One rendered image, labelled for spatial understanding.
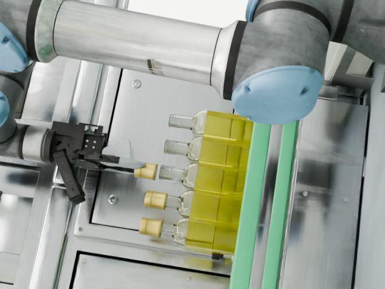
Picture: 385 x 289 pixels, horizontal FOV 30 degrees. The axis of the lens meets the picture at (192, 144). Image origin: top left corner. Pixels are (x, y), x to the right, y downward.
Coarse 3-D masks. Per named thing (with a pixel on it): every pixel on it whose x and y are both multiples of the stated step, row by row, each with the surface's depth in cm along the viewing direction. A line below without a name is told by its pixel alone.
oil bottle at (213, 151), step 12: (192, 144) 149; (204, 144) 149; (216, 144) 149; (228, 144) 149; (240, 144) 149; (192, 156) 148; (204, 156) 148; (216, 156) 148; (228, 156) 148; (240, 156) 148; (240, 168) 148
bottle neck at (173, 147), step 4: (168, 140) 151; (172, 140) 151; (164, 144) 150; (168, 144) 150; (172, 144) 150; (176, 144) 150; (180, 144) 150; (184, 144) 150; (164, 148) 150; (168, 148) 150; (172, 148) 150; (176, 148) 150; (180, 148) 150; (184, 148) 150; (164, 152) 151; (168, 152) 151; (172, 152) 150; (176, 152) 150; (180, 152) 150; (184, 152) 150
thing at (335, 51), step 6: (330, 42) 144; (330, 48) 144; (336, 48) 144; (342, 48) 127; (330, 54) 144; (336, 54) 130; (342, 54) 131; (330, 60) 143; (336, 60) 132; (330, 66) 135; (336, 66) 136; (330, 72) 137; (330, 78) 140
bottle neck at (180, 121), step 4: (172, 116) 152; (176, 116) 152; (180, 116) 152; (184, 116) 152; (188, 116) 152; (172, 120) 152; (176, 120) 152; (180, 120) 152; (184, 120) 152; (188, 120) 152; (168, 124) 152; (172, 124) 152; (176, 124) 152; (180, 124) 152; (184, 124) 152; (188, 124) 151; (180, 128) 152; (184, 128) 152; (188, 128) 152
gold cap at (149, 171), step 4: (148, 164) 149; (152, 164) 149; (156, 164) 149; (140, 168) 148; (144, 168) 148; (148, 168) 148; (152, 168) 148; (156, 168) 151; (136, 172) 148; (140, 172) 148; (144, 172) 148; (148, 172) 148; (152, 172) 148; (156, 172) 151; (136, 176) 149; (140, 176) 149; (144, 176) 149; (148, 176) 148; (152, 176) 148
